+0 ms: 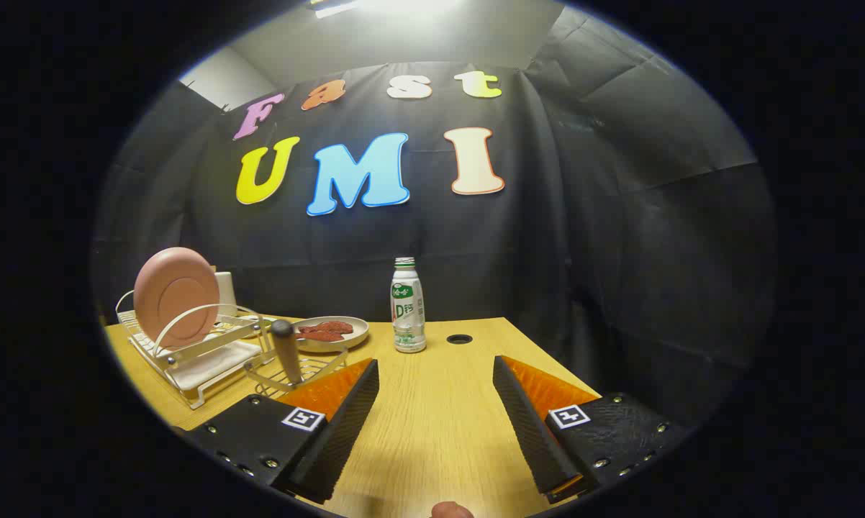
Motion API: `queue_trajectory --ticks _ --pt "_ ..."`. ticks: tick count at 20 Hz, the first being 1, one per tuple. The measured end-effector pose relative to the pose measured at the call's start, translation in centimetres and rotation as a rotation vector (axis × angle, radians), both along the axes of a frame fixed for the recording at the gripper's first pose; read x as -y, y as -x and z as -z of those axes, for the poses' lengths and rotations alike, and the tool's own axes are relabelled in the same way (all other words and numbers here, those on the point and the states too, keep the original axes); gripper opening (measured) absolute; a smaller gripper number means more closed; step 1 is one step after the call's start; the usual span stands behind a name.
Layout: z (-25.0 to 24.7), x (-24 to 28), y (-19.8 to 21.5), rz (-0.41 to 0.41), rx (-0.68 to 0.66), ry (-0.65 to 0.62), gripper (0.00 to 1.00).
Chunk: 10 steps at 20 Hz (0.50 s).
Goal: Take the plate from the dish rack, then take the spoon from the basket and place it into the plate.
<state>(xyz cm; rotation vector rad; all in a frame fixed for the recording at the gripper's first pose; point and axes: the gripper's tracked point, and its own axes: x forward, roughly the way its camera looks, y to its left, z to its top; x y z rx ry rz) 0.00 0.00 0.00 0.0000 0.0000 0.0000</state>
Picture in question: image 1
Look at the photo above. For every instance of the black backdrop cloth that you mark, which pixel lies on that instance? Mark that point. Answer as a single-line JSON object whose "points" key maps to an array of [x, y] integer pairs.
{"points": [[583, 252]]}

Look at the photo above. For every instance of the red meat slice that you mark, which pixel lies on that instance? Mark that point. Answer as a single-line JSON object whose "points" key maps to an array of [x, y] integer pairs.
{"points": [[332, 327], [321, 336]]}

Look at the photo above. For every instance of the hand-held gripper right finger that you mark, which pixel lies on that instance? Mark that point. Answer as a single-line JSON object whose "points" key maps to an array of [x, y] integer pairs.
{"points": [[533, 432]]}

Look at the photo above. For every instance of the ceiling light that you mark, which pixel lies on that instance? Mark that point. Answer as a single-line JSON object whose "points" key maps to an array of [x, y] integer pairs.
{"points": [[375, 6]]}

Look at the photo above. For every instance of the white toaster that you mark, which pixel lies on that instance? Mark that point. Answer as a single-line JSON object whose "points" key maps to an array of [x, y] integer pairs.
{"points": [[225, 288]]}

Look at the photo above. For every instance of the beige plate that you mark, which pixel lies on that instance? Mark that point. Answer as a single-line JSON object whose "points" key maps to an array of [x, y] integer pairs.
{"points": [[353, 337]]}

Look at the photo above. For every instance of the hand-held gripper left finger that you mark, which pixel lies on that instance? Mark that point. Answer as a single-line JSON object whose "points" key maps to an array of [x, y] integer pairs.
{"points": [[339, 432]]}

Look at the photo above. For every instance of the black table grommet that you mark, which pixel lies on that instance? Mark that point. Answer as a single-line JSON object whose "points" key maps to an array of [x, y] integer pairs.
{"points": [[459, 339]]}

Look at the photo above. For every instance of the white drink bottle green label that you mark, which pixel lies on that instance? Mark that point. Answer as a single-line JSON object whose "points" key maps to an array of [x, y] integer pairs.
{"points": [[408, 309]]}

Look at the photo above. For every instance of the pink plate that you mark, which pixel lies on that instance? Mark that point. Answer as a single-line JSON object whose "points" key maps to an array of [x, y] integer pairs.
{"points": [[177, 295]]}

